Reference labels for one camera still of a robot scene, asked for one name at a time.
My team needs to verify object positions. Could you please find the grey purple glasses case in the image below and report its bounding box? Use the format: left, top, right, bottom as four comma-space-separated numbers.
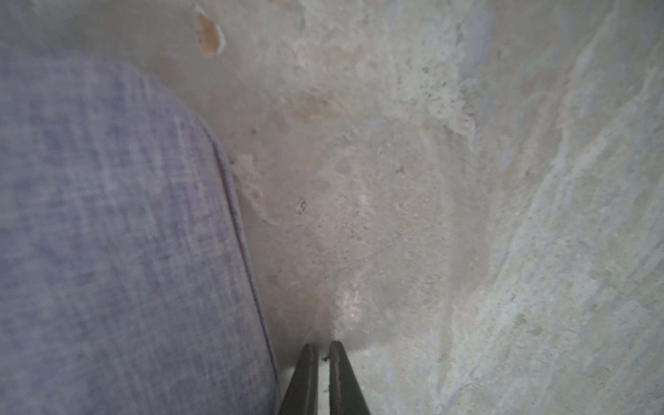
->
1, 50, 278, 414

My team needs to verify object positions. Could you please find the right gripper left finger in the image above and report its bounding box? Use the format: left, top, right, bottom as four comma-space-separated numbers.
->
278, 343, 319, 415

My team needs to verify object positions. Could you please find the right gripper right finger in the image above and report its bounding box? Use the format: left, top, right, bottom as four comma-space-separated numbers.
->
329, 341, 370, 415

